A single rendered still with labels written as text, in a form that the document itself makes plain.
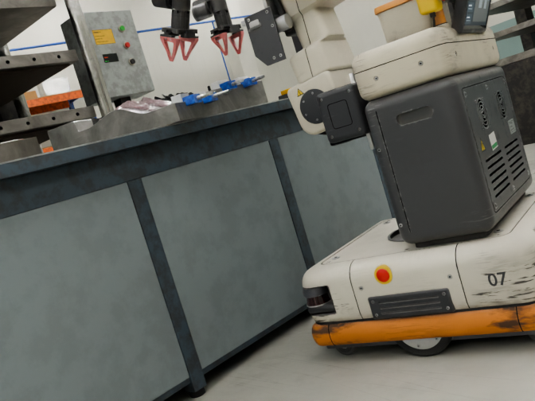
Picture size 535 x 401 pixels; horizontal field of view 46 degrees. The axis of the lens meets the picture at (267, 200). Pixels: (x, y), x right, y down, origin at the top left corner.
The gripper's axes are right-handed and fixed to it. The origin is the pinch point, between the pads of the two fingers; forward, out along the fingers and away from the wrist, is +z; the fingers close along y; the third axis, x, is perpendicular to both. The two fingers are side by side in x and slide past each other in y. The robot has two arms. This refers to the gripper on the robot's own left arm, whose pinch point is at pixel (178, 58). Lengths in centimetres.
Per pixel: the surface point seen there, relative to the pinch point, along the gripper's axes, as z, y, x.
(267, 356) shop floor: 89, 1, 44
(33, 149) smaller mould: 26, 43, -16
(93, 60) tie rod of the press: 13, -39, -77
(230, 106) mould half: 16.5, -22.7, 5.8
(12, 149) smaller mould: 25, 49, -17
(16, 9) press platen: -4, -21, -103
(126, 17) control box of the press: -3, -76, -93
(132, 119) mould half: 18.6, 14.9, -4.7
